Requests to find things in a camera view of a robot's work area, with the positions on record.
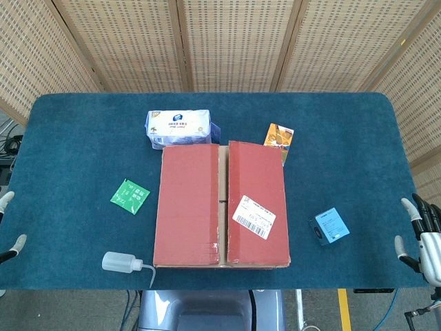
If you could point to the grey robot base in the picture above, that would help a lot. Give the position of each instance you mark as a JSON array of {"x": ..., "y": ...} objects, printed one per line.
[{"x": 206, "y": 310}]

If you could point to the green sachet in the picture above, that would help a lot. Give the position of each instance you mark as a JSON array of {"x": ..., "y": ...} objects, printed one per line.
[{"x": 129, "y": 196}]

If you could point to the cardboard box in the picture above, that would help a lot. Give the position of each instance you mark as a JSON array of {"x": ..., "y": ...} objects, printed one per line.
[{"x": 186, "y": 207}]

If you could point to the white pole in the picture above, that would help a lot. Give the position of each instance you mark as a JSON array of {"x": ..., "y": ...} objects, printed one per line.
[{"x": 299, "y": 307}]

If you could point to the small blue black box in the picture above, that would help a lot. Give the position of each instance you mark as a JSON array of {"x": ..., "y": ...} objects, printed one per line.
[{"x": 330, "y": 225}]

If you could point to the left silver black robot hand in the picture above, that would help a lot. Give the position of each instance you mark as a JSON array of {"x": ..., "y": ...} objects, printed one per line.
[{"x": 19, "y": 243}]

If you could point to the blue cloth-covered table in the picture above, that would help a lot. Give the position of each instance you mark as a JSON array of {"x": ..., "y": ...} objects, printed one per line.
[{"x": 69, "y": 138}]

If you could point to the white plastic squeeze bottle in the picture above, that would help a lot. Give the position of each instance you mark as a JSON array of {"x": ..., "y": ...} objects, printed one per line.
[{"x": 117, "y": 261}]

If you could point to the woven wooden folding screen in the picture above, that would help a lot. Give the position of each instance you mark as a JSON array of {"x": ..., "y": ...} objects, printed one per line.
[{"x": 234, "y": 41}]

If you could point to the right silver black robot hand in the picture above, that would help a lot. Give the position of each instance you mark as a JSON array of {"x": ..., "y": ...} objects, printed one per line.
[{"x": 430, "y": 248}]

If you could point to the orange printed carton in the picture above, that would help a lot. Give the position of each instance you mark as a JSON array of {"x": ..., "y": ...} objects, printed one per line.
[{"x": 279, "y": 136}]

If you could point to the white blue tissue pack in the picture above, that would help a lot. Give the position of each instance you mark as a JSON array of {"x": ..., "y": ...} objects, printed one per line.
[{"x": 179, "y": 125}]

